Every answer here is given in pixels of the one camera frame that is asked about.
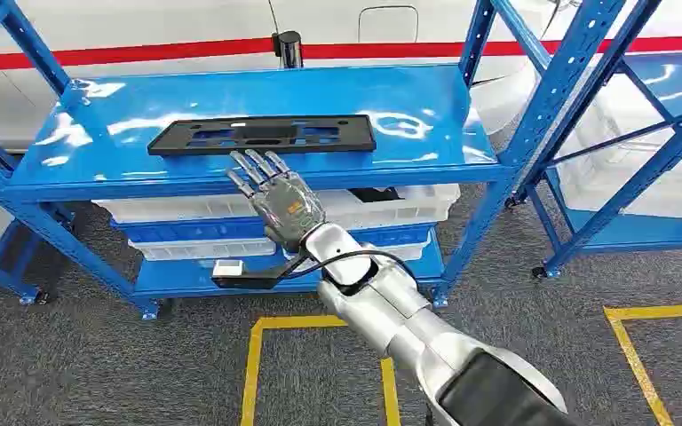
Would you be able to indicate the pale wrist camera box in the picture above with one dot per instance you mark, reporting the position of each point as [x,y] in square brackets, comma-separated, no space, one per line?
[228,269]

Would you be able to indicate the large white plastic crate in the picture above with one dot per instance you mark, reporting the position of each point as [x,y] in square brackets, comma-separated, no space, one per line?
[200,207]

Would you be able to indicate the shallow white plastic crate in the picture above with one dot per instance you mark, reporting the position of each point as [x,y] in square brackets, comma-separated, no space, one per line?
[200,250]

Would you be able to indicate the black part in crate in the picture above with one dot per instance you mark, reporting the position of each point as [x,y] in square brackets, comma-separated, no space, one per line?
[376,194]

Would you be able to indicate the stacked translucent white crates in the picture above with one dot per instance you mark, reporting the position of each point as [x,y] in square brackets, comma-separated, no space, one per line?
[611,176]

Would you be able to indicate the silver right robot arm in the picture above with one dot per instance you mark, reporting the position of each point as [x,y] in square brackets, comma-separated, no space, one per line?
[411,329]

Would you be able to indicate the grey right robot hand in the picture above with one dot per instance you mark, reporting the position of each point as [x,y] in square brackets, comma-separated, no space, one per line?
[285,206]

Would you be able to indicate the black cylindrical post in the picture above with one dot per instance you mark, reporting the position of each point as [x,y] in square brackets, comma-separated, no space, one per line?
[288,50]

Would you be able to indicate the black plastic panel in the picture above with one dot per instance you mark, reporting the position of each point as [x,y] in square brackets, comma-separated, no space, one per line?
[270,144]

